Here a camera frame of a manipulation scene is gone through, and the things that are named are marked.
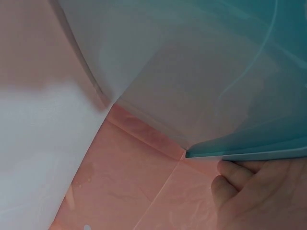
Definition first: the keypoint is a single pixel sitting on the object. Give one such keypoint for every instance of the person's right hand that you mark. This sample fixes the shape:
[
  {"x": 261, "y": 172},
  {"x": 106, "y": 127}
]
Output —
[{"x": 263, "y": 196}]

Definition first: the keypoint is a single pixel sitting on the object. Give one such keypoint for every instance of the person's right fingers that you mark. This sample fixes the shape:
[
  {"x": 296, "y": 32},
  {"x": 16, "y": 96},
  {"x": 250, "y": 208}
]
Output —
[{"x": 230, "y": 189}]

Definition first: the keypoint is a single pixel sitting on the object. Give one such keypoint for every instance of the teal translucent plastic folder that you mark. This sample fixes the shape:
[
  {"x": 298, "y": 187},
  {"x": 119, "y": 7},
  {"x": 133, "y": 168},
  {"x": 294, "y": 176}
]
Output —
[{"x": 275, "y": 115}]

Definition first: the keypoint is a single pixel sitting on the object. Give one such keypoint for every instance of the translucent grey plastic sheet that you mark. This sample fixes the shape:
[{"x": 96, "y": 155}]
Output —
[{"x": 153, "y": 72}]

